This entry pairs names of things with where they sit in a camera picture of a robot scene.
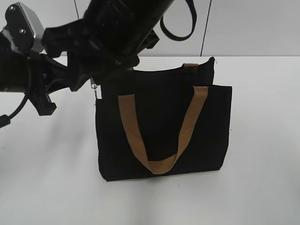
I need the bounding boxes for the black tote bag tan handles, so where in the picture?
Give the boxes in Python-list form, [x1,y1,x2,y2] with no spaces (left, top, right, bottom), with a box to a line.
[95,57,232,181]

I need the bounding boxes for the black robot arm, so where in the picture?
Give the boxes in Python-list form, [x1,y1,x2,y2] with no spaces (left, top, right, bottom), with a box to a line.
[0,0,172,115]

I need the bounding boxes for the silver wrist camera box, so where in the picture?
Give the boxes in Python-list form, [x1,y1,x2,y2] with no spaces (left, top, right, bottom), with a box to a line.
[4,2,45,53]

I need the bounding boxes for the black looped strap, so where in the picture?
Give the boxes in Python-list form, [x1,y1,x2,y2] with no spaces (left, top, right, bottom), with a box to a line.
[160,0,195,41]

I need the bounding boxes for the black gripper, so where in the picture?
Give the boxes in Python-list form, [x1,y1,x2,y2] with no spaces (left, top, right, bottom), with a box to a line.
[28,21,159,117]

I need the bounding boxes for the black cable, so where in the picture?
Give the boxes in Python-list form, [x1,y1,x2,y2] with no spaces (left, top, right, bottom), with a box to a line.
[0,92,31,129]

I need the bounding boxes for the silver zipper pull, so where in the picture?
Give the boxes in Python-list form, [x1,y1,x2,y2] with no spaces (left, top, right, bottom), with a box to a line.
[90,78,102,99]

